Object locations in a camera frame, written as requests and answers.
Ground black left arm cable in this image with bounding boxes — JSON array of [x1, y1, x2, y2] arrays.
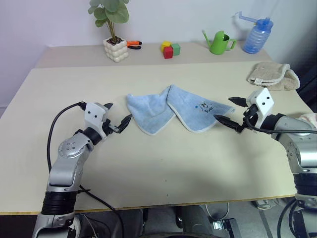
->
[[47, 101, 87, 172]]

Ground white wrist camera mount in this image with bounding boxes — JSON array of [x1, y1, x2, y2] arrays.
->
[[83, 102, 110, 138], [246, 87, 275, 127]]

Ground white bubble plant pot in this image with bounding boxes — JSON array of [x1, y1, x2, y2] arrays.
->
[[103, 36, 130, 63]]

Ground green leafy plant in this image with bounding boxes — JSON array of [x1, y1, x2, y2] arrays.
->
[[87, 0, 130, 45]]

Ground green watering can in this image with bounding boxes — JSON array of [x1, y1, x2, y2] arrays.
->
[[201, 30, 237, 55]]

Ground black looping cables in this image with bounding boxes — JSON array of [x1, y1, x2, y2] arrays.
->
[[277, 197, 306, 238]]

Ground blue plastic spray bottle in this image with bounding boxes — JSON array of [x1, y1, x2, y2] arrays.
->
[[232, 10, 274, 55]]

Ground light blue towel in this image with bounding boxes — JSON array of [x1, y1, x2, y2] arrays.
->
[[125, 84, 236, 136]]

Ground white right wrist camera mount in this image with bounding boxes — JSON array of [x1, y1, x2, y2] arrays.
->
[[246, 87, 275, 127]]

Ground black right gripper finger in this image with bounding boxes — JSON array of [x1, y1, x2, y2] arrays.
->
[[213, 114, 243, 134], [228, 97, 249, 108]]

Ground dark furniture piece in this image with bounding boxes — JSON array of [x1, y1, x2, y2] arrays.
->
[[295, 56, 317, 114]]

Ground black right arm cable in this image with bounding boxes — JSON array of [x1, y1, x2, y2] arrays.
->
[[243, 116, 317, 134]]

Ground black thin cable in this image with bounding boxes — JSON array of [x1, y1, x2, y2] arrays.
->
[[78, 183, 125, 238]]

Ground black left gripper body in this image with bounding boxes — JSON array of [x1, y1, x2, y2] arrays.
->
[[102, 118, 119, 137]]

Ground grey cable loop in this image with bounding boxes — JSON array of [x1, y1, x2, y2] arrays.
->
[[205, 202, 230, 222]]

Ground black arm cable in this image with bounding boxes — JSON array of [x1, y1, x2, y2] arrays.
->
[[243, 116, 317, 134], [47, 101, 87, 172]]

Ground metal bracket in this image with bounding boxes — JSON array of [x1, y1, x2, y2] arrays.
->
[[211, 217, 242, 238]]

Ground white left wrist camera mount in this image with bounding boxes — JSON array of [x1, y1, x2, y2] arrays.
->
[[83, 102, 110, 138]]

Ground grey white shoe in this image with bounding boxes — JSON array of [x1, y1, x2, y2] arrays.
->
[[252, 197, 282, 211]]

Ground orange black pliers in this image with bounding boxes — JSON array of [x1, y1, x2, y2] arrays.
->
[[126, 40, 143, 50]]

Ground beige folded towel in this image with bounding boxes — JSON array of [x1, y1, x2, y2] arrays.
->
[[246, 61, 301, 92]]

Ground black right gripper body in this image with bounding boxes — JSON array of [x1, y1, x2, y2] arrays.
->
[[242, 104, 260, 130]]

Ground pink cloth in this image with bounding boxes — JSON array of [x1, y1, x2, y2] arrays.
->
[[296, 113, 317, 130]]

